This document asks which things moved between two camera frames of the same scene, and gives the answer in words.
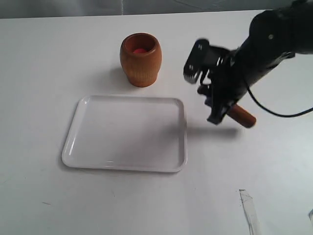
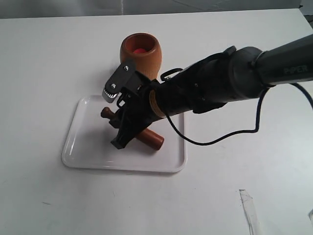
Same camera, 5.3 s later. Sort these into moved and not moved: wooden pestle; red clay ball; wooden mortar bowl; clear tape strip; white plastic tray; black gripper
Moved: black gripper; wooden pestle
Not moved: white plastic tray; clear tape strip; red clay ball; wooden mortar bowl
